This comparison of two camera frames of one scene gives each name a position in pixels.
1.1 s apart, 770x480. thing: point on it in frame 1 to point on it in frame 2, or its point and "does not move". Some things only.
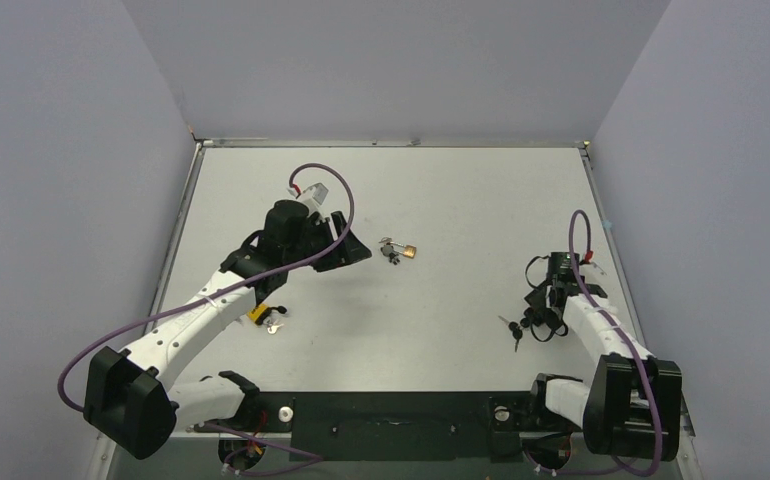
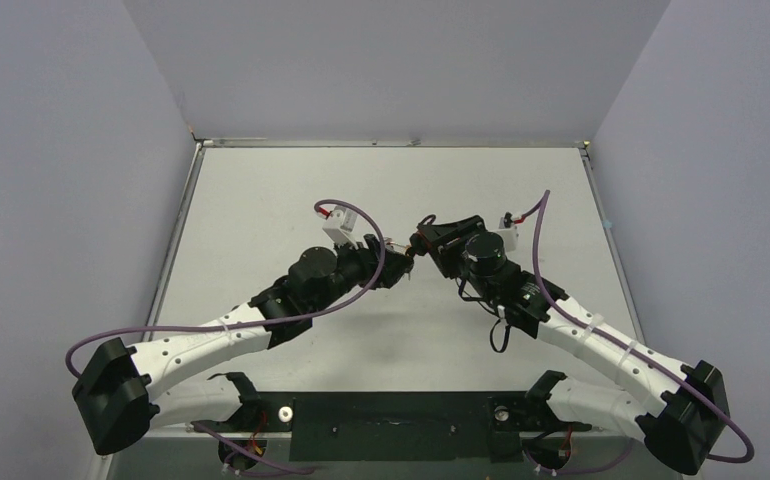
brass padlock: (409, 249) does not move
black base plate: (403, 426) does not move
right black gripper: (538, 312) to (451, 242)
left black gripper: (347, 251) to (368, 258)
